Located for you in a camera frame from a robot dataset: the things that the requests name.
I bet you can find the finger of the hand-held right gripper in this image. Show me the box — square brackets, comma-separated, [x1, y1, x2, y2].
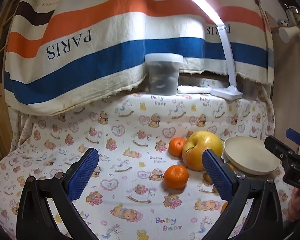
[286, 128, 300, 148]
[264, 135, 300, 165]

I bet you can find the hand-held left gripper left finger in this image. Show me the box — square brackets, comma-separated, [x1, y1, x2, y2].
[16, 148, 99, 240]

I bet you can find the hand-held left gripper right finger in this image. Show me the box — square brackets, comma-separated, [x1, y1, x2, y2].
[202, 149, 283, 240]

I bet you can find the cream round plate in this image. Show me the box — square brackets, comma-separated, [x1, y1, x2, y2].
[224, 136, 282, 176]

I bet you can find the large yellow apple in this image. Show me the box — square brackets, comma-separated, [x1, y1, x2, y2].
[182, 131, 224, 172]

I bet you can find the person's right hand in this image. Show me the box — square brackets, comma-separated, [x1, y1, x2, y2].
[287, 187, 300, 222]

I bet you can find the wooden board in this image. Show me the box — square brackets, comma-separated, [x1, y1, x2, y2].
[269, 25, 300, 150]

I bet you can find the bear printed table cloth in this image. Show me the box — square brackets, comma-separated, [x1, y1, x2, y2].
[0, 77, 294, 240]

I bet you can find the white power strip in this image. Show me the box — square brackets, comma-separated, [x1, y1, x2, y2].
[177, 85, 213, 95]

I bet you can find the white cup-shaped spot lamp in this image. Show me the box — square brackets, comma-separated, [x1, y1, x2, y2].
[278, 26, 300, 43]

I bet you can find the white desk lamp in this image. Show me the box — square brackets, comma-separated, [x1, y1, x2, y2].
[169, 0, 243, 101]

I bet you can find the striped lettered cloth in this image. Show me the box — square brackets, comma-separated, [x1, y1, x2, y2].
[4, 0, 275, 117]

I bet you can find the lidded translucent plastic container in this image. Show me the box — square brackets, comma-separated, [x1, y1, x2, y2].
[145, 53, 184, 96]

